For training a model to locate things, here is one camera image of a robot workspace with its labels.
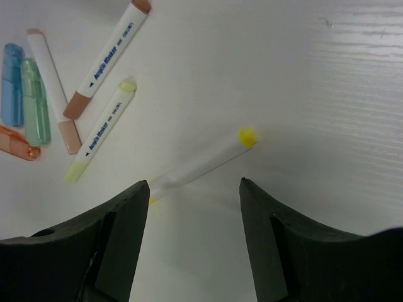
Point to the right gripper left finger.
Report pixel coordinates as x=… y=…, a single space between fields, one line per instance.
x=91 y=257

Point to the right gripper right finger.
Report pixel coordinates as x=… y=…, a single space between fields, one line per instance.
x=295 y=258

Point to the yellow capped white marker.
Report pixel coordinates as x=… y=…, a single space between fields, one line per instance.
x=218 y=154

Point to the peach white marker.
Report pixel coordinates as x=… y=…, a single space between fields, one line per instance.
x=53 y=88

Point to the green capsule eraser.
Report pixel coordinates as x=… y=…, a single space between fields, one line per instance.
x=37 y=124

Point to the brown white marker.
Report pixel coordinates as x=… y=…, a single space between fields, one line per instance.
x=130 y=22

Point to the orange capsule eraser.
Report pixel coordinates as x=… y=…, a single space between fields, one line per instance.
x=15 y=144

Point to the pale yellow white marker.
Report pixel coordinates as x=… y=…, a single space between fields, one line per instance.
x=110 y=115

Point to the blue capsule eraser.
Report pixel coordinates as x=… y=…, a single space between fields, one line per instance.
x=11 y=86

